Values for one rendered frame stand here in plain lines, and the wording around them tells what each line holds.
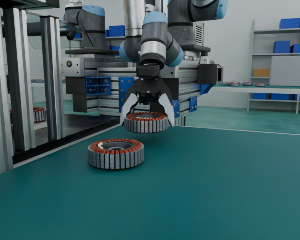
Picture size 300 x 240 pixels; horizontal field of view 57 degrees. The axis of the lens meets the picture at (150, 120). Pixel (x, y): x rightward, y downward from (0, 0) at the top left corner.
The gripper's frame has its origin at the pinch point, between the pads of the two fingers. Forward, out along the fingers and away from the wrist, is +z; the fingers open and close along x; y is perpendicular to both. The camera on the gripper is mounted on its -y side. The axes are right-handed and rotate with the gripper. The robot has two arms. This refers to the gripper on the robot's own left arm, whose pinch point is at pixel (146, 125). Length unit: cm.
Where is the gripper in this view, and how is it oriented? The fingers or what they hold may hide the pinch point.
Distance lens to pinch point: 71.4
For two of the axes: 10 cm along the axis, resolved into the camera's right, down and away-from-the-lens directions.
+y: 1.3, 3.3, 9.4
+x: -9.9, -0.2, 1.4
